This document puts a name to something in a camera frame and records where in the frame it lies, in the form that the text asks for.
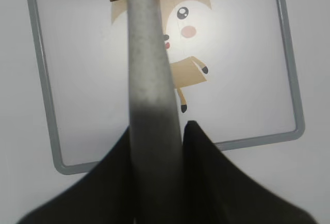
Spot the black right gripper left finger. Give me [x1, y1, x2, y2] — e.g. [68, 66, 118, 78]
[19, 130, 135, 224]

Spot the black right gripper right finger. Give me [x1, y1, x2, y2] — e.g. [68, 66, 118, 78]
[183, 120, 316, 223]

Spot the white handled kitchen knife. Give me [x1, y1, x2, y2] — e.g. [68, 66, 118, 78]
[127, 0, 184, 223]

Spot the white deer cutting board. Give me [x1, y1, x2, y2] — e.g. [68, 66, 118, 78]
[27, 0, 305, 175]

